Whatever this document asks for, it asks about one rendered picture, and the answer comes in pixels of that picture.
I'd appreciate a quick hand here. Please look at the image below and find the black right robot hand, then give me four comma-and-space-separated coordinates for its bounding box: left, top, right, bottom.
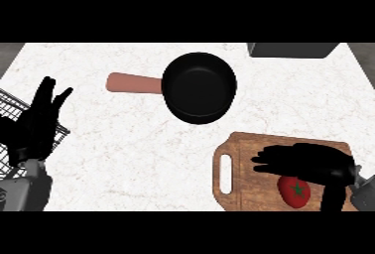
251, 142, 357, 212

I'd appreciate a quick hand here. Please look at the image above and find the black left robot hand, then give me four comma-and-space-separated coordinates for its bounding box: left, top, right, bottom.
0, 75, 75, 168

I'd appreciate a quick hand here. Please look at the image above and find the red tomato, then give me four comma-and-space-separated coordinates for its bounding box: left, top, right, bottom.
278, 176, 312, 209

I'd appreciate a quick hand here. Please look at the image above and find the wooden cutting board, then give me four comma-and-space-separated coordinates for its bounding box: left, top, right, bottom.
211, 131, 359, 212

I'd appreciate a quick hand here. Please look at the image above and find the dark grey box appliance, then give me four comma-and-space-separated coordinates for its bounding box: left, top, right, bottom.
247, 43, 341, 60

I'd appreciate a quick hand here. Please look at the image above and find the black wire basket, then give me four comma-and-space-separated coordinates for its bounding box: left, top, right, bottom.
0, 88, 72, 181

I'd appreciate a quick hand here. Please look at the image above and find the black pan with pink handle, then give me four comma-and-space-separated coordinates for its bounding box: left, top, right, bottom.
105, 52, 239, 126

